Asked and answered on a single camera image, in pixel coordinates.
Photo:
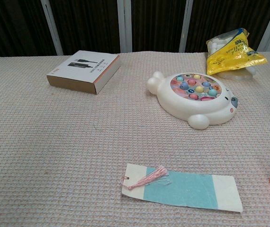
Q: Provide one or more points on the dark ribbed curtain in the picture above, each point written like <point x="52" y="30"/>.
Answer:
<point x="90" y="23"/>

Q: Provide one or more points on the pink bookmark tassel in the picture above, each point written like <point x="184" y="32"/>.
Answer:
<point x="146" y="179"/>

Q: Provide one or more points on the white and teal paper bookmark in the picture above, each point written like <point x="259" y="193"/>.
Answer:
<point x="184" y="191"/>

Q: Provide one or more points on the white seal fishing toy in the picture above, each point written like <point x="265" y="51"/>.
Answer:
<point x="196" y="106"/>

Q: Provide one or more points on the pink waffle-weave tablecloth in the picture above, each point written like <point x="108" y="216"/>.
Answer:
<point x="54" y="142"/>

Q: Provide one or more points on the yellow snack bag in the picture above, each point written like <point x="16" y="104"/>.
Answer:
<point x="229" y="60"/>

